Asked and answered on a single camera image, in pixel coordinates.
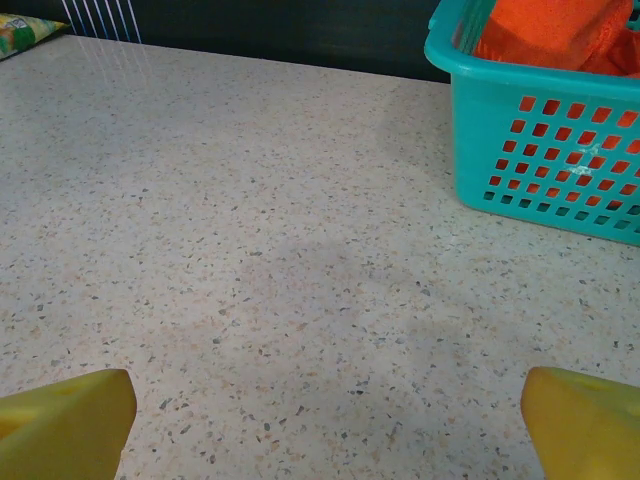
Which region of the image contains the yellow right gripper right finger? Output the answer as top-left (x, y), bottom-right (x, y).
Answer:
top-left (520, 366), bottom-right (640, 480)

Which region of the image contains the orange t-shirt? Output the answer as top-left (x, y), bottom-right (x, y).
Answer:
top-left (472, 0), bottom-right (640, 214)

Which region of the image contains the green snack packet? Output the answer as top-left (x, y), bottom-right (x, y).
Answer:
top-left (0, 13), bottom-right (71, 62)

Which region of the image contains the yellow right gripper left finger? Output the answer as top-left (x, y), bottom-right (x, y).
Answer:
top-left (0, 368), bottom-right (138, 480)

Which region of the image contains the teal plastic basket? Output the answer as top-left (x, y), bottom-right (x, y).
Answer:
top-left (423, 0), bottom-right (640, 246)

